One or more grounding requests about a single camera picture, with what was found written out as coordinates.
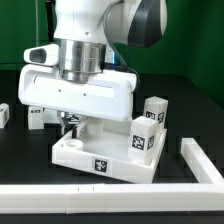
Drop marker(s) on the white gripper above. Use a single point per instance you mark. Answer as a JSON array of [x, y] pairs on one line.
[[106, 95]]

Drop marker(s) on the white square tabletop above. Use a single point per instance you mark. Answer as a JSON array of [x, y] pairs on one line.
[[102, 149]]

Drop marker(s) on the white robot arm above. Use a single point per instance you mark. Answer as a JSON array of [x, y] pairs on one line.
[[75, 72]]

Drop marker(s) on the white L-shaped obstacle fence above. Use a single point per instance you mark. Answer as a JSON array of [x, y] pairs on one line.
[[206, 194]]

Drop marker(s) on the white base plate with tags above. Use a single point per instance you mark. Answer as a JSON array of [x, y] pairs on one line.
[[50, 117]]

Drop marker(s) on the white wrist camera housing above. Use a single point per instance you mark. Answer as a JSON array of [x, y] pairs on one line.
[[47, 55]]

